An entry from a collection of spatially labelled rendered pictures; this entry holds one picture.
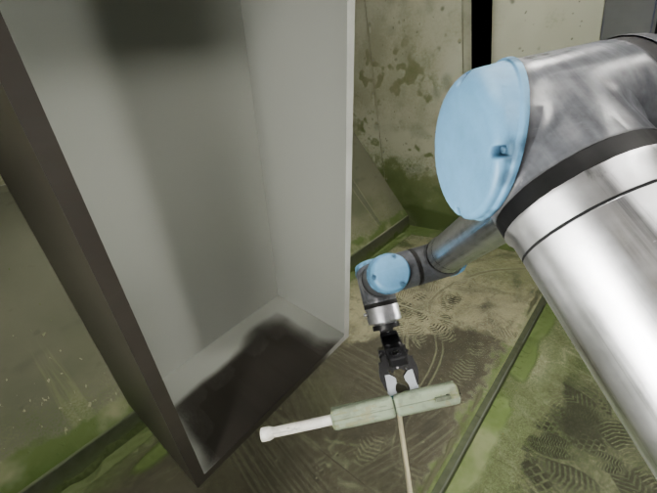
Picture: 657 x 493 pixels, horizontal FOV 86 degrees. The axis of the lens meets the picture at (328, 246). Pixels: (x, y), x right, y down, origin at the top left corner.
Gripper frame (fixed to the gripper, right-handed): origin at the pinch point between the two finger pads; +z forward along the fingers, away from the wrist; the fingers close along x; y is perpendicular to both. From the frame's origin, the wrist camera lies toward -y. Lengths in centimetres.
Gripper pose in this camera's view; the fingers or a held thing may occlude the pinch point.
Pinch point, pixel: (406, 404)
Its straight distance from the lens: 97.6
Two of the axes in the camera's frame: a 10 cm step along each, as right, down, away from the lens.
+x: -9.7, 2.3, 0.3
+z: 2.2, 9.5, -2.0
